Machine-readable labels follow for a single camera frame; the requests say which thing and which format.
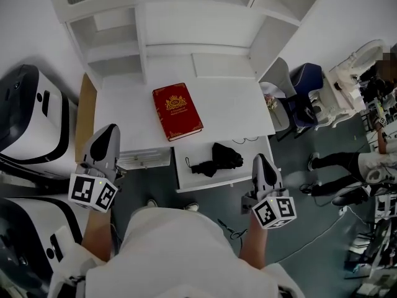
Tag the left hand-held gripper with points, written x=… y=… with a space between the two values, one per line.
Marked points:
x=93 y=191

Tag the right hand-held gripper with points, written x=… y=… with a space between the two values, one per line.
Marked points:
x=274 y=211

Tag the black umbrella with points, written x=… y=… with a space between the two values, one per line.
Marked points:
x=221 y=158

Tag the white drawer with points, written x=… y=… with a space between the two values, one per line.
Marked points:
x=198 y=154

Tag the person's left forearm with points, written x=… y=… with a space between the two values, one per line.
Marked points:
x=97 y=234

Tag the person's right forearm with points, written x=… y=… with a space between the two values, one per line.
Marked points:
x=252 y=247

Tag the white desk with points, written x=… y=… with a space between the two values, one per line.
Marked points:
x=229 y=104

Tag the brown wooden board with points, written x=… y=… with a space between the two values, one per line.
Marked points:
x=86 y=110

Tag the person's left white shoe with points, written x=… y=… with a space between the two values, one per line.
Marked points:
x=152 y=203

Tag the person's white shoe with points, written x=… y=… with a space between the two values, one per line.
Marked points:
x=192 y=207
x=152 y=203

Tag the pink flower bouquet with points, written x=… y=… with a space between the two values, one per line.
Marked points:
x=270 y=102

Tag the black folder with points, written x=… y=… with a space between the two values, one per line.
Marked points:
x=309 y=115

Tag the white and black machine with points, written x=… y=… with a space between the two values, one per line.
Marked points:
x=34 y=237
x=34 y=120

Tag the person's right white shoe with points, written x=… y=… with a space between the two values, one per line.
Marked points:
x=192 y=207

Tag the red hardcover book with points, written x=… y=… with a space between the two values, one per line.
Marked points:
x=176 y=110

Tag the white power adapter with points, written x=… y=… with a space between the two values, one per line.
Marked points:
x=343 y=211

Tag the grey chair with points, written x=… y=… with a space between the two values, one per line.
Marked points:
x=279 y=79

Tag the blue chair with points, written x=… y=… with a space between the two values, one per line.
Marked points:
x=305 y=82

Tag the white ornate vanity table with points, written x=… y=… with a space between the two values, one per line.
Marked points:
x=341 y=95

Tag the person's white clothing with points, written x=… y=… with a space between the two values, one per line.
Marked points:
x=173 y=256

